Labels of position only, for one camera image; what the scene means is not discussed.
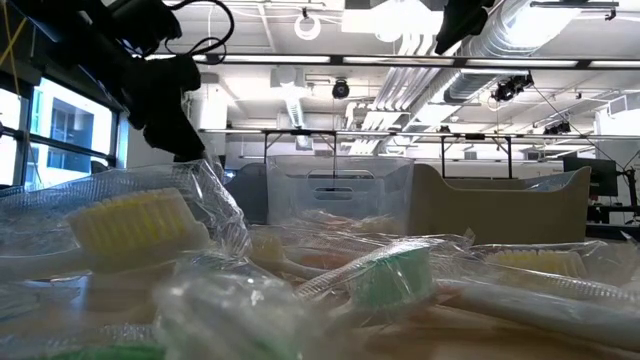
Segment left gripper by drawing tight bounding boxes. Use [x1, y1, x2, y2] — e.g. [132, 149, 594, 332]
[119, 54, 206, 162]

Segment blue toothbrush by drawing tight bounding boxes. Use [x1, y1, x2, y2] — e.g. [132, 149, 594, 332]
[0, 282, 46, 321]
[524, 169, 589, 194]

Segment orange toothbrush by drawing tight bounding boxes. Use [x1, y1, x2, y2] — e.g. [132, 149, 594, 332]
[469, 239, 640, 301]
[0, 159, 254, 284]
[247, 227, 640, 351]
[297, 208, 401, 236]

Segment dark grey plastic bin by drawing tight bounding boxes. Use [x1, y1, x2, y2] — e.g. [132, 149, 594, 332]
[225, 162, 271, 226]

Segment black overhead light bar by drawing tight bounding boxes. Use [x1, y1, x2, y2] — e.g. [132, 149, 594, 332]
[144, 52, 640, 71]

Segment clear plastic bin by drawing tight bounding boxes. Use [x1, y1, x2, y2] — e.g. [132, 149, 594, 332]
[266, 154, 416, 236]

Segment frosted plastic bin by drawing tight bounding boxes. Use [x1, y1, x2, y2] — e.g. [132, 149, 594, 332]
[409, 163, 594, 246]

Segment black monitor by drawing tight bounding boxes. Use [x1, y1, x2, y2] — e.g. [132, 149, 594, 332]
[563, 156, 620, 198]

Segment black monitor stand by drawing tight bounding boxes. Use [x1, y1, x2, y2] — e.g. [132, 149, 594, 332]
[617, 167, 640, 211]

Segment black background desk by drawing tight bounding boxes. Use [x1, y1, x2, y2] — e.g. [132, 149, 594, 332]
[592, 204, 640, 225]

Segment window with dark frame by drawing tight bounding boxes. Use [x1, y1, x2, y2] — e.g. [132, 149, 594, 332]
[0, 74, 121, 191]

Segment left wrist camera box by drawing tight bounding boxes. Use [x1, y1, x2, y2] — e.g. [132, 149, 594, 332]
[107, 0, 184, 54]

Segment black background rig frame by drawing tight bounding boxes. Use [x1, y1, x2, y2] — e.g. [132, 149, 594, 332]
[262, 128, 339, 180]
[439, 132, 514, 180]

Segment white coiled cable ring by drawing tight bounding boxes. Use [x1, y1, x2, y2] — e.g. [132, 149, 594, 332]
[293, 13, 323, 42]

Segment yellow hanging cable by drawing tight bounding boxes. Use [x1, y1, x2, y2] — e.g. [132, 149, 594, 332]
[0, 0, 37, 96]

